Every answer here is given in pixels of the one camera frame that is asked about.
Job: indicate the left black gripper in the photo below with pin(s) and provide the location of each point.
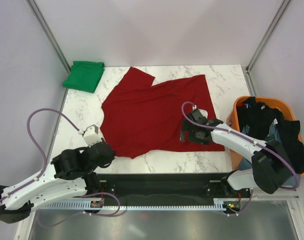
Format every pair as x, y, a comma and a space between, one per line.
108, 161

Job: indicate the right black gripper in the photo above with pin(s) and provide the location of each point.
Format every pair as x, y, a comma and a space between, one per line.
186, 126

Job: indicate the red t-shirt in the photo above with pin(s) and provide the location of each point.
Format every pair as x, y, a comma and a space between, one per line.
140, 117

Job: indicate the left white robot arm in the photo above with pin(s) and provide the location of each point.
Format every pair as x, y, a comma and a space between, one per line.
71, 174

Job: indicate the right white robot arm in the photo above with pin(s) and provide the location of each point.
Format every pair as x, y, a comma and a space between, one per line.
270, 168

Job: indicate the orange laundry basket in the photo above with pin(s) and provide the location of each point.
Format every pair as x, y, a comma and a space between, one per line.
232, 119

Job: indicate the black t-shirt in basket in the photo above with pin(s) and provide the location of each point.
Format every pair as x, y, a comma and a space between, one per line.
259, 116

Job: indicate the folded green t-shirt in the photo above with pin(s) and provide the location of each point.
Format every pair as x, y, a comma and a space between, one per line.
84, 76

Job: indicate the blue-grey shirt in basket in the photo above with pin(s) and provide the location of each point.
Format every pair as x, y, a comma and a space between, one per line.
273, 134

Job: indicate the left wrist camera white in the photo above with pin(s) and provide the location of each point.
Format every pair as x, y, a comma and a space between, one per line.
91, 135

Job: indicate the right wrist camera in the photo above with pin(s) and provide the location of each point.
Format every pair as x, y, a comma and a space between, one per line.
203, 112

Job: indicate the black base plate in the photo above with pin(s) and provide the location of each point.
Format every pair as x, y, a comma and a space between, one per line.
167, 189

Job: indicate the right aluminium frame post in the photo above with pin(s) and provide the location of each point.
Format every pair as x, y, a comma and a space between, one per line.
268, 34

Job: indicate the aluminium frame post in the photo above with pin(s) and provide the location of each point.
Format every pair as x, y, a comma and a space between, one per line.
268, 34
48, 33

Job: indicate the white slotted cable duct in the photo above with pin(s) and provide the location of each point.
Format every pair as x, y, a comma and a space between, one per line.
89, 205

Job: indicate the left aluminium frame post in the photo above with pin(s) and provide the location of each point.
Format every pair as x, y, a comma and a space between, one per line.
48, 33

